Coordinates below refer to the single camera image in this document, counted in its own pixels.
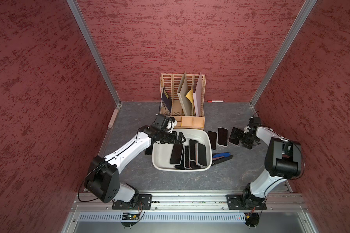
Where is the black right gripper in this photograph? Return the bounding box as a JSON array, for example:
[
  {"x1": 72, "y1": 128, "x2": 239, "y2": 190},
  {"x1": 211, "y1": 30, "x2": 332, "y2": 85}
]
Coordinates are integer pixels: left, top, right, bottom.
[{"x1": 231, "y1": 129, "x2": 259, "y2": 149}]

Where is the dark phone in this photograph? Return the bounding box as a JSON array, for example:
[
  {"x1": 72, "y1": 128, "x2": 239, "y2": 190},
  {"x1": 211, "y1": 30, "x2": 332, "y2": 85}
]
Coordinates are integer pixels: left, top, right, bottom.
[{"x1": 228, "y1": 127, "x2": 244, "y2": 146}]

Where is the black phone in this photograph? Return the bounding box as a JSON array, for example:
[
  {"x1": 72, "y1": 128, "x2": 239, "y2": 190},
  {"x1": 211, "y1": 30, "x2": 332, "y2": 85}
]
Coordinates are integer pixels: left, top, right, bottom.
[
  {"x1": 145, "y1": 146, "x2": 153, "y2": 155},
  {"x1": 207, "y1": 131, "x2": 217, "y2": 150}
]

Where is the pink case phone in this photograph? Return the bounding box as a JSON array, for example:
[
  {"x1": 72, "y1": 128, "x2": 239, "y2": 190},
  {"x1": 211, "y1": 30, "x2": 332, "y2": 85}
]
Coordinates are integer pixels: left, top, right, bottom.
[{"x1": 169, "y1": 144, "x2": 184, "y2": 165}]

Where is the white case phone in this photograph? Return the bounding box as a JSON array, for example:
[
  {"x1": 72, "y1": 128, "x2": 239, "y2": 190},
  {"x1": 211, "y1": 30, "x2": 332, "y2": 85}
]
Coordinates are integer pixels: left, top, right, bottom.
[
  {"x1": 217, "y1": 127, "x2": 228, "y2": 147},
  {"x1": 195, "y1": 143, "x2": 207, "y2": 167},
  {"x1": 189, "y1": 139, "x2": 198, "y2": 162}
]

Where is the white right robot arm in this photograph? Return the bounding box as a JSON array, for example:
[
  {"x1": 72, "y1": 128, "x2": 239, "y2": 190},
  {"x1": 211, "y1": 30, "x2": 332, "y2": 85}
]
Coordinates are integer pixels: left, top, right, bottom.
[{"x1": 241, "y1": 126, "x2": 302, "y2": 208}]

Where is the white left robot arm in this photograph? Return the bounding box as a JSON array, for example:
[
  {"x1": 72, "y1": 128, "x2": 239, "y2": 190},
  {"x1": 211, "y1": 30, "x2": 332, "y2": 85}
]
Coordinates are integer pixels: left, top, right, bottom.
[{"x1": 83, "y1": 123, "x2": 175, "y2": 203}]

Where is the white plastic storage tray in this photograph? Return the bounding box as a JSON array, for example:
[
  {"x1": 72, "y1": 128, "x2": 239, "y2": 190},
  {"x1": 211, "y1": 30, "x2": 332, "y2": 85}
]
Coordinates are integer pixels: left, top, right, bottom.
[{"x1": 152, "y1": 129, "x2": 212, "y2": 172}]

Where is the dark blue booklet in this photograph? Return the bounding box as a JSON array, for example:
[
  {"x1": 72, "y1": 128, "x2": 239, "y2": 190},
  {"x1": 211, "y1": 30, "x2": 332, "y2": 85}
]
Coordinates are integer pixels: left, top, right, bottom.
[{"x1": 161, "y1": 87, "x2": 172, "y2": 114}]

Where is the yellow paper sheet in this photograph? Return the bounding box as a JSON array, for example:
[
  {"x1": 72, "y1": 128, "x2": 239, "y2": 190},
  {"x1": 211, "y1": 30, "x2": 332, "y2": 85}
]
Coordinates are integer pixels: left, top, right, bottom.
[{"x1": 185, "y1": 90, "x2": 194, "y2": 105}]

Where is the grey cardboard folder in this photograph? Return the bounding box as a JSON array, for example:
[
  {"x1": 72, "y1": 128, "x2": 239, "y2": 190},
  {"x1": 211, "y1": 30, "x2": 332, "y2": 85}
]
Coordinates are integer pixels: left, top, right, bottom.
[{"x1": 177, "y1": 73, "x2": 193, "y2": 117}]

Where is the pink grey folder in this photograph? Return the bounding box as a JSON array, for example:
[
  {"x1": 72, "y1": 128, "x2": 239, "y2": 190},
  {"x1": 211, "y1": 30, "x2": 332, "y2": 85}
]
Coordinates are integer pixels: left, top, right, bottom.
[{"x1": 192, "y1": 73, "x2": 203, "y2": 117}]

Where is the beige plastic file organizer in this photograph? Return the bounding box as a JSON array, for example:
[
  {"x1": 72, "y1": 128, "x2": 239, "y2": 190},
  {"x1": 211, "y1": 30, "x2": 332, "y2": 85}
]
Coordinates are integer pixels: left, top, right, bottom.
[{"x1": 159, "y1": 74, "x2": 206, "y2": 130}]

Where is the red white marker pen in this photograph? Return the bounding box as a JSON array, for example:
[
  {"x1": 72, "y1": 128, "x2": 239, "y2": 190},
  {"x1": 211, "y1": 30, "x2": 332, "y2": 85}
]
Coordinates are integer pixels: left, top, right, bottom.
[{"x1": 207, "y1": 100, "x2": 224, "y2": 103}]

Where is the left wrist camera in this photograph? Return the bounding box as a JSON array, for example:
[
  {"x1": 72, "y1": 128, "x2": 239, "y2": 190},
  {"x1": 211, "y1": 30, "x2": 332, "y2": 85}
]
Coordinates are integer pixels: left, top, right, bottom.
[{"x1": 153, "y1": 114, "x2": 177, "y2": 133}]

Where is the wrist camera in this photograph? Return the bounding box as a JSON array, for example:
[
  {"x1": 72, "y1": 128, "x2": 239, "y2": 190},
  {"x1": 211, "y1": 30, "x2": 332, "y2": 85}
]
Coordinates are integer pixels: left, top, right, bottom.
[
  {"x1": 249, "y1": 116, "x2": 262, "y2": 127},
  {"x1": 153, "y1": 114, "x2": 177, "y2": 133}
]

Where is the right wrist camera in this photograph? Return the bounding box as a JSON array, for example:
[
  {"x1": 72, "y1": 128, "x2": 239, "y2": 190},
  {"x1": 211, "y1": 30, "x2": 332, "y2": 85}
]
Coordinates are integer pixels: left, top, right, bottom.
[{"x1": 249, "y1": 116, "x2": 262, "y2": 127}]

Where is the beige block at wall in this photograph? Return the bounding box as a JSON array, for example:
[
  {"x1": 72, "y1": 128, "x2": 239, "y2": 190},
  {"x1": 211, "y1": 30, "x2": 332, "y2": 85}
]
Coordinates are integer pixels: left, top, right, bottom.
[{"x1": 108, "y1": 108, "x2": 119, "y2": 129}]

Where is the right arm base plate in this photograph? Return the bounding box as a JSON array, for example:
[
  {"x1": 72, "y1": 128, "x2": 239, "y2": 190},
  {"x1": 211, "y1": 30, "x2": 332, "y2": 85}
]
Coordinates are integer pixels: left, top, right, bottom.
[{"x1": 226, "y1": 195, "x2": 267, "y2": 211}]

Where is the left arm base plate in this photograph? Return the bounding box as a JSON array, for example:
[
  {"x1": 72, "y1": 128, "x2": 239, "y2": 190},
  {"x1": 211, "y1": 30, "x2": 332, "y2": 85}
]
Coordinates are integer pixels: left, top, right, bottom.
[{"x1": 112, "y1": 194, "x2": 152, "y2": 211}]

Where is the aluminium front rail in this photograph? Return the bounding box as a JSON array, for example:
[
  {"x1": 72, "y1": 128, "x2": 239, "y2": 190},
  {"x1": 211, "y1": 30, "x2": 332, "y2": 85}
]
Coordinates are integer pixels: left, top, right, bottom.
[{"x1": 62, "y1": 191, "x2": 318, "y2": 233}]

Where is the aluminium right corner post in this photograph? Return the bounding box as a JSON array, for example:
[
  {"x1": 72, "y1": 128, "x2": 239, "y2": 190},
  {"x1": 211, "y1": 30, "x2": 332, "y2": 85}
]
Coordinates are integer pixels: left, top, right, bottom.
[{"x1": 249, "y1": 0, "x2": 317, "y2": 110}]

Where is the aluminium corner post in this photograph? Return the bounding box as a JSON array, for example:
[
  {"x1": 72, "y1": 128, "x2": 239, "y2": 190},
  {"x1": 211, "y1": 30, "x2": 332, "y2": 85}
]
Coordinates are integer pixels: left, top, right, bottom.
[
  {"x1": 67, "y1": 0, "x2": 122, "y2": 109},
  {"x1": 249, "y1": 0, "x2": 317, "y2": 110}
]

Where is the aluminium left corner post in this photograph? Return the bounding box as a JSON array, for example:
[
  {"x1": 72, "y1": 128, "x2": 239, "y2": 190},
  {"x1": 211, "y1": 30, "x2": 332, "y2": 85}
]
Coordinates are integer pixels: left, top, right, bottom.
[{"x1": 67, "y1": 0, "x2": 122, "y2": 109}]

